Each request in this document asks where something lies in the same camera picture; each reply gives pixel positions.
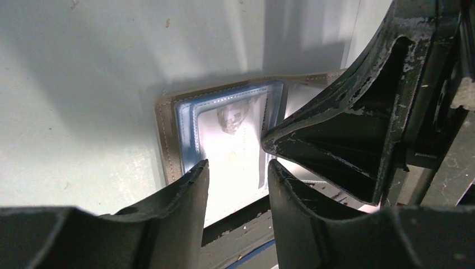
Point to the grey felt card holder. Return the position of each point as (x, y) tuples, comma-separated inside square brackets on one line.
[(177, 114)]

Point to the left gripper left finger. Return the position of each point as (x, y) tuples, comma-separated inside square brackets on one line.
[(164, 230)]

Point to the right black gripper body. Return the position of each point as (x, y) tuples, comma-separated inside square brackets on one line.
[(434, 161)]

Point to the credit card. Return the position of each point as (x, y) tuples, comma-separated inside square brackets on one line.
[(229, 139)]

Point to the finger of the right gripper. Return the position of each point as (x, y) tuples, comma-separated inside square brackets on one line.
[(347, 134)]

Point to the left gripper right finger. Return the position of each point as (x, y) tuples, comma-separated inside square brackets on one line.
[(312, 230)]

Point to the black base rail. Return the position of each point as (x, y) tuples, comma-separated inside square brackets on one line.
[(243, 240)]

